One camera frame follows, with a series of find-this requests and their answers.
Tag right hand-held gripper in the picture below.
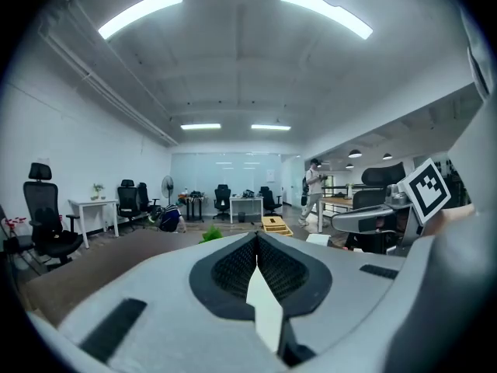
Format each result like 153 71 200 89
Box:
331 157 454 247

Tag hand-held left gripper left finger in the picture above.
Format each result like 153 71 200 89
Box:
57 230 280 373

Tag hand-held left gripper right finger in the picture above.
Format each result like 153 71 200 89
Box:
257 230 408 368

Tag cream folder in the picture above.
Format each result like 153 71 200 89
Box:
245 263 284 355

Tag person's right forearm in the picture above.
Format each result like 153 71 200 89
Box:
422 201 478 241

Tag wooden table with white legs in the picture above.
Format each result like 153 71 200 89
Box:
317 195 355 233

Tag small white box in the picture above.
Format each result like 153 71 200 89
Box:
305 232 332 249

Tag black office chair with headrest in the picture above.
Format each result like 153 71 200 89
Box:
342 161 408 255

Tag wicker basket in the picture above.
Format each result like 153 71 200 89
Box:
260 215 294 238

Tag dark wooden desk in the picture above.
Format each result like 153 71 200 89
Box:
18 229 252 328

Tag green potted plant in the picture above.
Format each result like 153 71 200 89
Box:
198 225 225 245

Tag person's light grey shirt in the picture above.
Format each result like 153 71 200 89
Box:
382 103 497 373

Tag white office desk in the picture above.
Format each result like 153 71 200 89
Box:
228 193 265 225

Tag black-legged desk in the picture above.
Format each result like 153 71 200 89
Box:
181 191 206 224

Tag long ceiling light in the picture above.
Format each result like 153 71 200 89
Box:
179 122 222 131
250 123 292 132
97 0 184 40
278 0 374 40

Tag black standing fan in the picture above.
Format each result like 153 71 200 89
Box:
160 174 175 210

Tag tall black office chair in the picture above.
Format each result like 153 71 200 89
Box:
22 162 85 268

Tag red flowers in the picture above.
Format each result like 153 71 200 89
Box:
2 216 29 233

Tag white ceiling pipes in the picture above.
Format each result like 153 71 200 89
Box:
37 24 180 148

